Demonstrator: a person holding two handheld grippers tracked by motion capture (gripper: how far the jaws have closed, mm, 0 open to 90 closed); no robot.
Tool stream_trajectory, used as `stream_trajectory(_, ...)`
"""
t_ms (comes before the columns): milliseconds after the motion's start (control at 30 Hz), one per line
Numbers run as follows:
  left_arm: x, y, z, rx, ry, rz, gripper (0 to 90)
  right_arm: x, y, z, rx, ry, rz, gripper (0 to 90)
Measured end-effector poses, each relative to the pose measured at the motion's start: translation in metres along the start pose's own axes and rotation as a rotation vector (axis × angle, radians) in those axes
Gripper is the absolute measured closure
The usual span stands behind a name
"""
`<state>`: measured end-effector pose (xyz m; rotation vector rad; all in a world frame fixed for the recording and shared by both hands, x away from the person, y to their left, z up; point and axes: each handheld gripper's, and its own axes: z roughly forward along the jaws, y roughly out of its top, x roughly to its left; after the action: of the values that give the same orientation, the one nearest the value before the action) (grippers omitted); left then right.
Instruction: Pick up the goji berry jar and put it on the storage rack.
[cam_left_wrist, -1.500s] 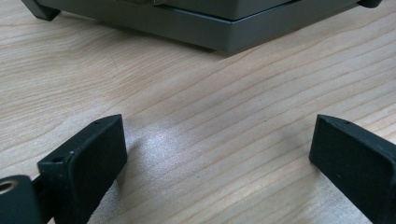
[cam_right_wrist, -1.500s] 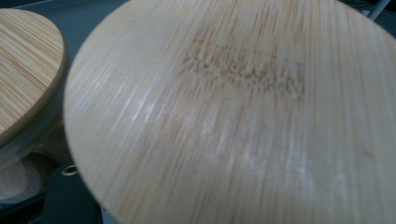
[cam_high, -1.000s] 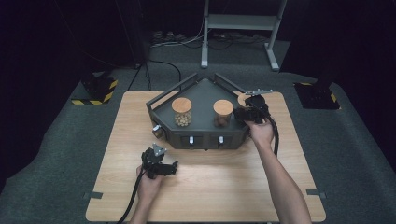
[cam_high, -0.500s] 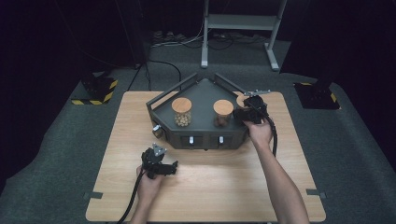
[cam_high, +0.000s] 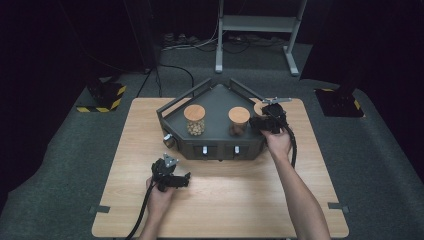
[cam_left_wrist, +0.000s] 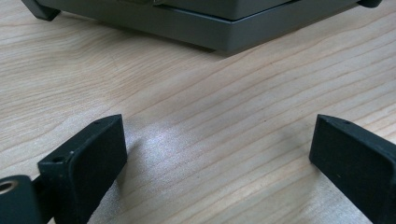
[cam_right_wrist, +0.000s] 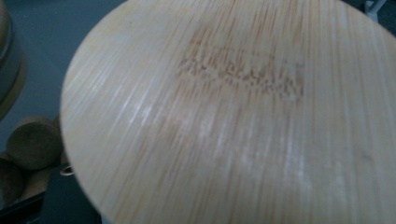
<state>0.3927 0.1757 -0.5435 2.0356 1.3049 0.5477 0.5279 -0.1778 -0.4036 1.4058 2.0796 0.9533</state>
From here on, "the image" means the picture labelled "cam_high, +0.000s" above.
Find black floor cable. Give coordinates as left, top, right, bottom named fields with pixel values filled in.
left=135, top=63, right=196, bottom=99

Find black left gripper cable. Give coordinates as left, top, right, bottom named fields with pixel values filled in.
left=124, top=179, right=158, bottom=240

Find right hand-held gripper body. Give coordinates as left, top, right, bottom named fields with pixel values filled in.
left=261, top=96, right=293, bottom=135

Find grey metal stand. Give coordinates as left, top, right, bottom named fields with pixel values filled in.
left=214, top=0, right=310, bottom=77

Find glass jar with pale nuts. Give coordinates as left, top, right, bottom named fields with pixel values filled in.
left=182, top=103, right=207, bottom=137

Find power strip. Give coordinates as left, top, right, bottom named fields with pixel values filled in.
left=162, top=32, right=201, bottom=48

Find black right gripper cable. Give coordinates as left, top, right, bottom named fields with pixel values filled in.
left=272, top=107, right=299, bottom=169

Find dark curtain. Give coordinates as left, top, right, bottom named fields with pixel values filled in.
left=299, top=0, right=424, bottom=90

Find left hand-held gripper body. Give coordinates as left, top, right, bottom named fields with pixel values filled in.
left=150, top=152, right=181, bottom=193

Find white floor cables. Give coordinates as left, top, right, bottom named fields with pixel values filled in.
left=161, top=18, right=222, bottom=53

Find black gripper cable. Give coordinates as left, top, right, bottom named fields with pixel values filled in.
left=124, top=179, right=158, bottom=240
left=272, top=107, right=299, bottom=169

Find person's left hand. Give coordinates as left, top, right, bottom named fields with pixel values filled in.
left=145, top=176, right=178, bottom=222

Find glass jar with dark contents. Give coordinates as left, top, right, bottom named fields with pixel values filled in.
left=227, top=105, right=252, bottom=137

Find grey tape strip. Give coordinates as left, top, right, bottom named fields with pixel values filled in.
left=327, top=201, right=351, bottom=214
left=88, top=204, right=111, bottom=215

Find person's right hand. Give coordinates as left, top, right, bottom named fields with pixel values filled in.
left=260, top=127, right=293, bottom=162

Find black cables under stand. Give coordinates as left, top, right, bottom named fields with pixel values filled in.
left=195, top=34, right=288, bottom=55

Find black base with striped edge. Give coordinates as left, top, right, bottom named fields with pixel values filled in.
left=313, top=86, right=366, bottom=119
left=75, top=77, right=128, bottom=114

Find black corner shelf rack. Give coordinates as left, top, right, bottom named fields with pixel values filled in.
left=155, top=77, right=272, bottom=163

